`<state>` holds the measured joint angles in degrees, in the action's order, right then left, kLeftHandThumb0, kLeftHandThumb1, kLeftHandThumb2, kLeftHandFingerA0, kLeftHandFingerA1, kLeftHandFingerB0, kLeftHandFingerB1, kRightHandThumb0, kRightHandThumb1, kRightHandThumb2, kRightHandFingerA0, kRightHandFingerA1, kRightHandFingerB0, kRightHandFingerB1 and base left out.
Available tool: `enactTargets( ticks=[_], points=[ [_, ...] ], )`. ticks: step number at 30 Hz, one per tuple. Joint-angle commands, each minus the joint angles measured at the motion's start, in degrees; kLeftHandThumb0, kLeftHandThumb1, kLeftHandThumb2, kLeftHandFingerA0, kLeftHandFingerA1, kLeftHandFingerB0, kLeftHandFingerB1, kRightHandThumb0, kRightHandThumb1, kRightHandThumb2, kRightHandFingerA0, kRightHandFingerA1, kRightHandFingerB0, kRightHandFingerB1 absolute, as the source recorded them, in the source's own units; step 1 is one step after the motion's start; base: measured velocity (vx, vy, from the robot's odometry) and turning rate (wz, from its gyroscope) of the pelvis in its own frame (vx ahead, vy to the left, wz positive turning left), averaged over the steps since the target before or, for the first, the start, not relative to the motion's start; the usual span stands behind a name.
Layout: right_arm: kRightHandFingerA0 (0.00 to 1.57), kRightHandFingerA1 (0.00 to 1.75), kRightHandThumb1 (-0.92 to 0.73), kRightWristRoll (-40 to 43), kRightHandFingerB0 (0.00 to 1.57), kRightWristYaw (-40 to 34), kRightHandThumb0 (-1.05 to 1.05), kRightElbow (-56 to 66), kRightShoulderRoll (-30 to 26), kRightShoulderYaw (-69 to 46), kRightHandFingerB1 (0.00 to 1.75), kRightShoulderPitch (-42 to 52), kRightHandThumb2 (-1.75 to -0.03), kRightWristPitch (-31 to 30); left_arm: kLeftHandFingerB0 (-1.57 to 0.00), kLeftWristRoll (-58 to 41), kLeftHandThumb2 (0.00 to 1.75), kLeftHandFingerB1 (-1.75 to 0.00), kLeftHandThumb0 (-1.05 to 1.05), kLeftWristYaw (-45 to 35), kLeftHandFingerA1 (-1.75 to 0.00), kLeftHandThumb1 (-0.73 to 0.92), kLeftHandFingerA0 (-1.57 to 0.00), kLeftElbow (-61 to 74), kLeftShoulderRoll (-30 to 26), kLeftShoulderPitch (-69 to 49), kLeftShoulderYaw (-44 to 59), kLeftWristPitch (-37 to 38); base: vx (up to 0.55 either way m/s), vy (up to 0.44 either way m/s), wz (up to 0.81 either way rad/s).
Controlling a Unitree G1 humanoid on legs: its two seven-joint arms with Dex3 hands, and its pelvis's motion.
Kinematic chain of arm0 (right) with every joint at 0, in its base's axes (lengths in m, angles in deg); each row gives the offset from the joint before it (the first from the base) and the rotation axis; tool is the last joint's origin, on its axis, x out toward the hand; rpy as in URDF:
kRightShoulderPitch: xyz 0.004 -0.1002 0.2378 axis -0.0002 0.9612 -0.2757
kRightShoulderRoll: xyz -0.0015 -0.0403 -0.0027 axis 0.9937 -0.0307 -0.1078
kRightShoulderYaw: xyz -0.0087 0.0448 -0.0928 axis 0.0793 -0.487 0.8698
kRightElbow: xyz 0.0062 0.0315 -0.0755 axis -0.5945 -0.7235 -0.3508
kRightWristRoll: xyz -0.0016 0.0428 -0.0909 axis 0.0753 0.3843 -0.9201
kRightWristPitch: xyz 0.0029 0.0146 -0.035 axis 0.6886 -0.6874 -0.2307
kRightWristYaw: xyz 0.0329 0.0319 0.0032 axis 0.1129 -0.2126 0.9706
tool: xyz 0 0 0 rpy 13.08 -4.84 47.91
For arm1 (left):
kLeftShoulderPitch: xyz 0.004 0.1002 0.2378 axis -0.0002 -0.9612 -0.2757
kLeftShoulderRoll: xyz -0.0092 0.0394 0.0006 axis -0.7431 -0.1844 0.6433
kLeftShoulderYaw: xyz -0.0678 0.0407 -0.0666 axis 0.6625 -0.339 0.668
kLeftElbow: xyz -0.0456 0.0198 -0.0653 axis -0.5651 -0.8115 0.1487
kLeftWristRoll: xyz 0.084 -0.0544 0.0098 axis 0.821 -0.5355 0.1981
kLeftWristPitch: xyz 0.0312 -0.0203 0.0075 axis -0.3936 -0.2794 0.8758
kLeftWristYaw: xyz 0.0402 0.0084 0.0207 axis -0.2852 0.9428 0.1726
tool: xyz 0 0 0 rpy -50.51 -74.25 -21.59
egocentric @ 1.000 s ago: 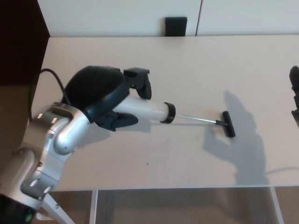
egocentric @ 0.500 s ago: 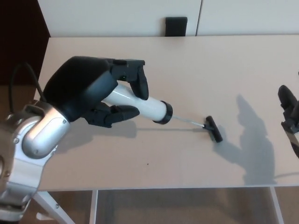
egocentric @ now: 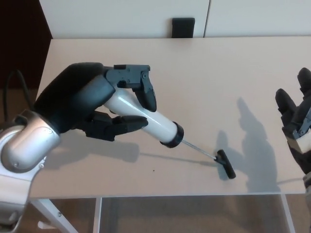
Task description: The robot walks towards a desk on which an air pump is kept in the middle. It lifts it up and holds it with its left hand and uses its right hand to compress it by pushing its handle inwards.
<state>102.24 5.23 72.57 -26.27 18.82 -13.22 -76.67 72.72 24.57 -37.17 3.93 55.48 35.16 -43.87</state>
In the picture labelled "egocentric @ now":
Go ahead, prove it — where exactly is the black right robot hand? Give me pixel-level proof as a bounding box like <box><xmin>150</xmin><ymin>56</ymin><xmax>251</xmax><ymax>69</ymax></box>
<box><xmin>275</xmin><ymin>67</ymin><xmax>311</xmax><ymax>175</ymax></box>

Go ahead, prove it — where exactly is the white air pump black handle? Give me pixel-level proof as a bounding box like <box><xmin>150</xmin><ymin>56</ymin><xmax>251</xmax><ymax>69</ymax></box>
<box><xmin>104</xmin><ymin>87</ymin><xmax>237</xmax><ymax>180</ymax></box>

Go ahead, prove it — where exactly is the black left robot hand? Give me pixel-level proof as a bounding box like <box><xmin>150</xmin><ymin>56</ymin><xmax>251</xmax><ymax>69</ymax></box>
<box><xmin>33</xmin><ymin>62</ymin><xmax>158</xmax><ymax>143</ymax></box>

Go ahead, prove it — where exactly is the black rectangular cabinet handle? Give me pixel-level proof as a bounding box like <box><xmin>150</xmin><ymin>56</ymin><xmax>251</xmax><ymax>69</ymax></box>
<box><xmin>172</xmin><ymin>17</ymin><xmax>195</xmax><ymax>39</ymax></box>

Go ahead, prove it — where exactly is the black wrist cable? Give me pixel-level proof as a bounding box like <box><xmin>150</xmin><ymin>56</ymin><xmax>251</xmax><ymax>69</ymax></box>
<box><xmin>2</xmin><ymin>69</ymin><xmax>35</xmax><ymax>122</ymax></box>

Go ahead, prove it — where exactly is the white desk leg frame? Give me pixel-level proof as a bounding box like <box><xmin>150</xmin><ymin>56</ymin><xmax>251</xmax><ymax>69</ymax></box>
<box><xmin>29</xmin><ymin>197</ymin><xmax>102</xmax><ymax>233</ymax></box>
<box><xmin>279</xmin><ymin>193</ymin><xmax>295</xmax><ymax>233</ymax></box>

